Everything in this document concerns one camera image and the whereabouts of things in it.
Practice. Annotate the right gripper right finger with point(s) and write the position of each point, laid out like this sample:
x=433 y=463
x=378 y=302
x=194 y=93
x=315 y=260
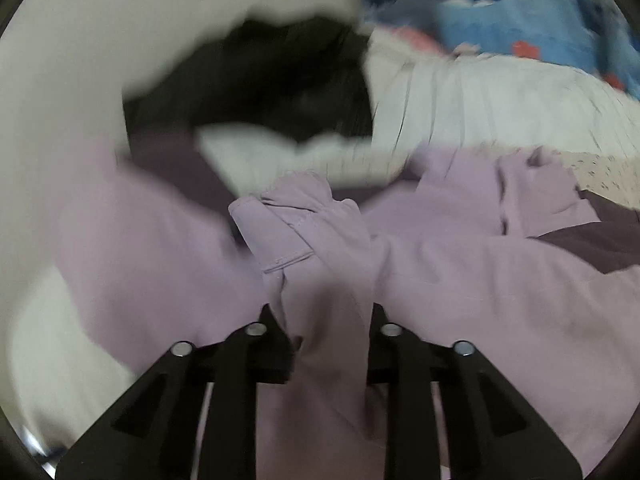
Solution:
x=454 y=399

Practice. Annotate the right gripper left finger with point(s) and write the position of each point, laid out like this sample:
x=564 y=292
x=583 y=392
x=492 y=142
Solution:
x=192 y=414

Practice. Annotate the lilac and purple jacket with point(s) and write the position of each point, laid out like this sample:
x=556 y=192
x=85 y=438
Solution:
x=498 y=249

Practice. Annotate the cherry print bed sheet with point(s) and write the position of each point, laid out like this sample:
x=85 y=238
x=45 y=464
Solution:
x=615 y=178

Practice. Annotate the black garment on bed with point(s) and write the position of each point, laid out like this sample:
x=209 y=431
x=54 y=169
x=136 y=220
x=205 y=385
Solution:
x=298 y=79

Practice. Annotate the whale print blue curtain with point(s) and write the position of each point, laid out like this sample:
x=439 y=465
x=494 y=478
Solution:
x=592 y=35

